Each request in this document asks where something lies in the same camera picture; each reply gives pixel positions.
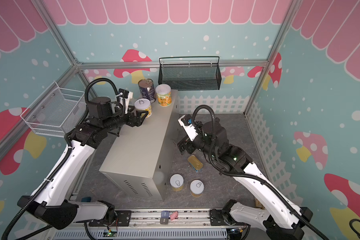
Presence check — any yellow can pull-tab lid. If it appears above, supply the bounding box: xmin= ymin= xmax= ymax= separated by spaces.
xmin=190 ymin=180 xmax=205 ymax=198
xmin=170 ymin=174 xmax=184 ymax=192
xmin=134 ymin=99 xmax=152 ymax=118

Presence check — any dark blue tall can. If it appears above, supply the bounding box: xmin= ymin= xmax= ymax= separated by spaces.
xmin=138 ymin=79 xmax=156 ymax=103

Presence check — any yellow can white lid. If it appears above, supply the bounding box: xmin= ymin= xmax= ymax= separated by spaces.
xmin=156 ymin=84 xmax=172 ymax=107

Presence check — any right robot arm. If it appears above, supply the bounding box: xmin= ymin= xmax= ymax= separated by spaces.
xmin=178 ymin=105 xmax=327 ymax=240

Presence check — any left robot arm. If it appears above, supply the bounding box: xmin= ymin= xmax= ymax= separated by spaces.
xmin=1 ymin=78 xmax=149 ymax=240

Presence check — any grey metal cabinet counter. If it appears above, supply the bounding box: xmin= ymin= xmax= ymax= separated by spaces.
xmin=99 ymin=90 xmax=180 ymax=201

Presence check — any gold flat sardine tin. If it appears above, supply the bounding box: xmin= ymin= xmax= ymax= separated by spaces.
xmin=188 ymin=155 xmax=204 ymax=173

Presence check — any pink small object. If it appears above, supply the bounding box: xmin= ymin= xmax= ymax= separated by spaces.
xmin=169 ymin=211 xmax=179 ymax=221

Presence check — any grey small block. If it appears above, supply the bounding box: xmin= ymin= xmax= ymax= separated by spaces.
xmin=160 ymin=211 xmax=170 ymax=225

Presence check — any wooden toy hammer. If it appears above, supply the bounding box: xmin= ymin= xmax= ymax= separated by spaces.
xmin=255 ymin=199 xmax=265 ymax=210

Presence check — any teal small object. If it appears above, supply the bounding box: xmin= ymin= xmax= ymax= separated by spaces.
xmin=81 ymin=197 xmax=92 ymax=203

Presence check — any green circuit board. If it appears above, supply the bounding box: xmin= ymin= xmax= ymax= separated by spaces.
xmin=103 ymin=230 xmax=118 ymax=238

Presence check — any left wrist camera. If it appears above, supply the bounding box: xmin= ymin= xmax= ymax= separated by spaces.
xmin=117 ymin=89 xmax=133 ymax=114

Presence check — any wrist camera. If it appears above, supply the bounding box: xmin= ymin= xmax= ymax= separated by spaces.
xmin=178 ymin=114 xmax=202 ymax=142
xmin=117 ymin=89 xmax=133 ymax=114

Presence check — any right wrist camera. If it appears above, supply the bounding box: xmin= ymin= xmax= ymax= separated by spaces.
xmin=178 ymin=114 xmax=202 ymax=142

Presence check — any black wire mesh basket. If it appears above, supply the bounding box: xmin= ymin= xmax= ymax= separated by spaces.
xmin=158 ymin=56 xmax=222 ymax=91

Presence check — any white wire mesh basket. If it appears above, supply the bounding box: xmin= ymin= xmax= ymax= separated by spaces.
xmin=21 ymin=82 xmax=86 ymax=137

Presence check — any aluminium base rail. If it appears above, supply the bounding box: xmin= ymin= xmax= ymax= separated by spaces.
xmin=45 ymin=209 xmax=251 ymax=240

